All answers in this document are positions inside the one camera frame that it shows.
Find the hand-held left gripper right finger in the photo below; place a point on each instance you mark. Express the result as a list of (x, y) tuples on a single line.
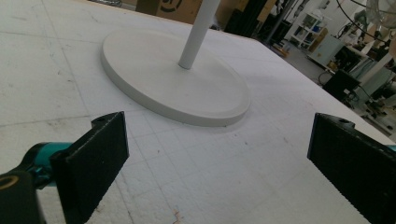
[(355, 168)]

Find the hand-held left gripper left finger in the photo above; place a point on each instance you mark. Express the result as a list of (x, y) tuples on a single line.
[(90, 165)]

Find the white hook rack stand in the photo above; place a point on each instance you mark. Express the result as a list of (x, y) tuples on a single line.
[(174, 87)]

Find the black equipment box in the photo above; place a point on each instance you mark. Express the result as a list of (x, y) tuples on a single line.
[(341, 85)]

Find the grey metal cabinet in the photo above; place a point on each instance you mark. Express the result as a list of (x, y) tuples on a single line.
[(325, 51)]

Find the white foam mat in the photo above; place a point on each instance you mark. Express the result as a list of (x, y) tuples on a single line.
[(218, 174)]

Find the white storage shelf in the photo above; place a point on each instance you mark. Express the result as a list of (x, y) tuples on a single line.
[(308, 29)]

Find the black metal stand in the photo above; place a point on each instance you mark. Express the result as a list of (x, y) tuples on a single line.
[(280, 21)]

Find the brown cardboard box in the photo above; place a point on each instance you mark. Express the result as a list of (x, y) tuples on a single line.
[(174, 11)]

